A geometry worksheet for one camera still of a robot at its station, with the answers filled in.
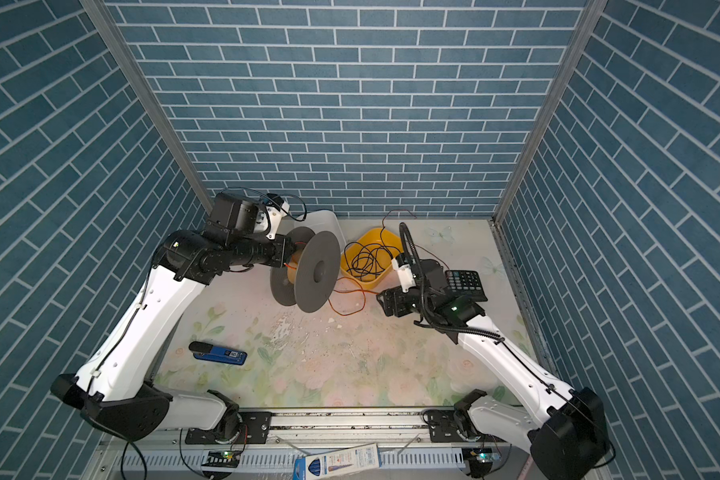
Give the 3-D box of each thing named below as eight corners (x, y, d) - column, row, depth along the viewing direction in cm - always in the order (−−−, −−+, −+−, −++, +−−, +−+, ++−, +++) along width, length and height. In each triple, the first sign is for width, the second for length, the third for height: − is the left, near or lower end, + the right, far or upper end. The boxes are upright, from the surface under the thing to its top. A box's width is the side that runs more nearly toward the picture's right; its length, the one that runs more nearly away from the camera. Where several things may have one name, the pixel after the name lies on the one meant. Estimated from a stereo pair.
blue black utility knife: (193, 358, 87) (185, 352, 83) (199, 346, 89) (192, 340, 85) (243, 368, 85) (237, 362, 82) (248, 355, 88) (243, 349, 84)
